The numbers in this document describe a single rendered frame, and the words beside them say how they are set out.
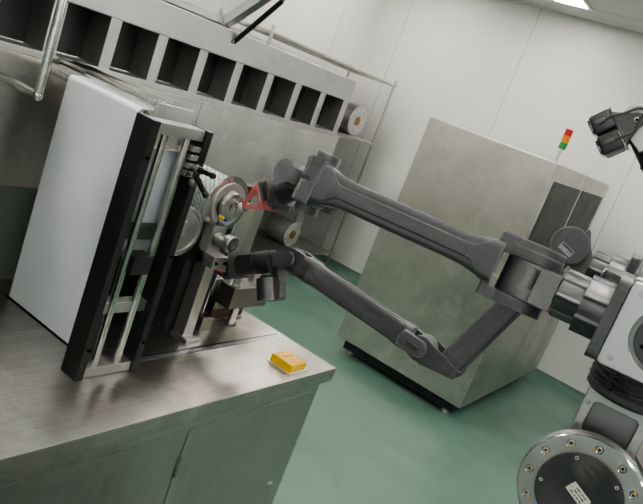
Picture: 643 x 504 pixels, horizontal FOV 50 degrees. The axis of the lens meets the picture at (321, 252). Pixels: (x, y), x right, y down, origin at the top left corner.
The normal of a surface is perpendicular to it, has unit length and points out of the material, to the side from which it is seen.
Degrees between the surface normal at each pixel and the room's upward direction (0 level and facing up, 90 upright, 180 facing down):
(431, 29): 90
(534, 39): 90
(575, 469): 90
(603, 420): 90
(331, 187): 81
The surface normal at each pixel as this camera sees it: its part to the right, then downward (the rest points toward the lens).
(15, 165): 0.77, 0.41
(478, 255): -0.26, -0.04
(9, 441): 0.34, -0.91
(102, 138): -0.54, 0.00
